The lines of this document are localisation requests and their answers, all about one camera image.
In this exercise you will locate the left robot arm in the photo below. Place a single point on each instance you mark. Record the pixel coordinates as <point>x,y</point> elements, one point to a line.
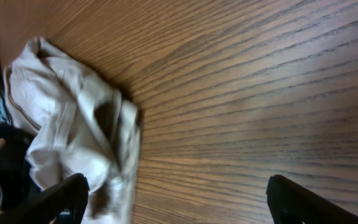
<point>16,185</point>

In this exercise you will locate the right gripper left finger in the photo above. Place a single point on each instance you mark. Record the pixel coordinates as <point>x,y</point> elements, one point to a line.
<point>62,203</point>

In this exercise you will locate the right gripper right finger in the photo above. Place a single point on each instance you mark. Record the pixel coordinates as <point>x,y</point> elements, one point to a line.
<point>290,203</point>

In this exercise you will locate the beige khaki shorts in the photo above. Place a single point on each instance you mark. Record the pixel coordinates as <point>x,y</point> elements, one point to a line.
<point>80,124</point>

